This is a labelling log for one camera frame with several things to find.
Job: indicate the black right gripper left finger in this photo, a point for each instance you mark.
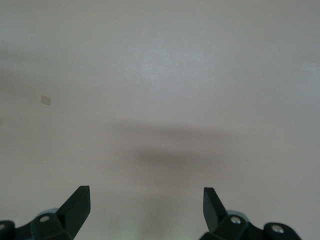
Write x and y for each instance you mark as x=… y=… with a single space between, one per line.
x=72 y=217

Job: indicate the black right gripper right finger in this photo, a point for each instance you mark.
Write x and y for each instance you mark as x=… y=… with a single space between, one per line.
x=220 y=225

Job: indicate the brown tape square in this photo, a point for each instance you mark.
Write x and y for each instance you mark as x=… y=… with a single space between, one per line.
x=46 y=100

